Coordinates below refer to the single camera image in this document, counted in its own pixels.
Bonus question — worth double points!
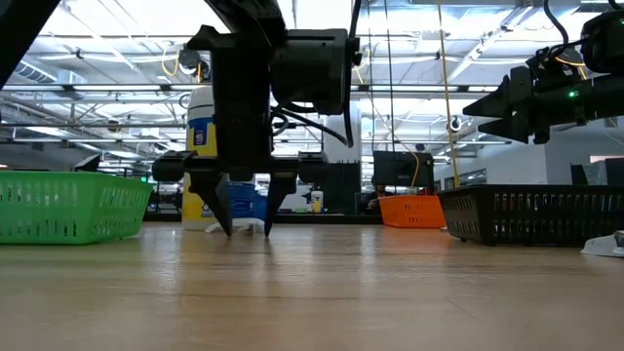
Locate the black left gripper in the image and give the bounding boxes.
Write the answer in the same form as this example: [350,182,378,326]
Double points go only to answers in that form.
[151,24,331,238]

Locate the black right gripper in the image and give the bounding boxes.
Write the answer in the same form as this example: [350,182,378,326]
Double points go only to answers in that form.
[462,65,624,145]

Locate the whiteboard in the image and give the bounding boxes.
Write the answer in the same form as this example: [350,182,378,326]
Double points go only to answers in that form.
[291,184,313,214]

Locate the Lysol wipes canister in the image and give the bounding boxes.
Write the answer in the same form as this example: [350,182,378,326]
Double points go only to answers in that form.
[180,86,267,233]

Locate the white building column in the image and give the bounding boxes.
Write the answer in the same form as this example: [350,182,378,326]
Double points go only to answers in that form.
[324,111,362,165]

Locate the long black perforated box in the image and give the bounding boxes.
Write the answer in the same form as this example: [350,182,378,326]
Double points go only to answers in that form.
[272,213,384,226]

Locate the black partition panel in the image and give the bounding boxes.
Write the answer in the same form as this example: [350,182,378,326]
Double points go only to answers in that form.
[327,162,363,215]

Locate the black plastic basket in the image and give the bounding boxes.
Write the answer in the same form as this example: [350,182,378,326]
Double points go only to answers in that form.
[437,184,624,248]

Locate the black monitor on stand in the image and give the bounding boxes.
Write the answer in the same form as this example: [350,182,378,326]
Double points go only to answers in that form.
[372,150,435,195]

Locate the person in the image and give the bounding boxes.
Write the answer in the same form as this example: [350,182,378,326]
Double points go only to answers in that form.
[368,184,391,215]

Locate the orange plastic basket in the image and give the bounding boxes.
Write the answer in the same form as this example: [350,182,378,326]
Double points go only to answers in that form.
[377,194,448,230]

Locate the tilted dark background monitor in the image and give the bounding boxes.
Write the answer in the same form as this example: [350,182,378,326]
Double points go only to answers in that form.
[72,154,101,173]

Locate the green plastic basket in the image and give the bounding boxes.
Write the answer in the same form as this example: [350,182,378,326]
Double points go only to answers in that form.
[0,170,155,248]

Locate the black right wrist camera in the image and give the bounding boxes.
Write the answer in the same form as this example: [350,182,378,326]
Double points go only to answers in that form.
[526,46,586,92]

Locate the yellow hanging cable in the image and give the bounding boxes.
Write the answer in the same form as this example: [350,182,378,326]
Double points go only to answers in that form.
[436,0,462,189]

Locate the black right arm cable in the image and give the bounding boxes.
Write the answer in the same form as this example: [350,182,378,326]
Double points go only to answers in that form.
[544,0,594,59]

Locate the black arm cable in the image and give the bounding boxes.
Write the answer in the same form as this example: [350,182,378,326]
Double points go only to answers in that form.
[270,0,365,150]
[544,0,594,59]

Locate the yellow cable at monitor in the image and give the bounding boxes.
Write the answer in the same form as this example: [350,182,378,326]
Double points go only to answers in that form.
[370,97,421,189]

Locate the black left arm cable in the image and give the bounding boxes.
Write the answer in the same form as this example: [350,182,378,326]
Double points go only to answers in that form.
[270,0,365,150]

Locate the black hanging cable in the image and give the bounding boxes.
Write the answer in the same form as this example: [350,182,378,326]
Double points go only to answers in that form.
[366,0,376,153]
[384,0,397,153]

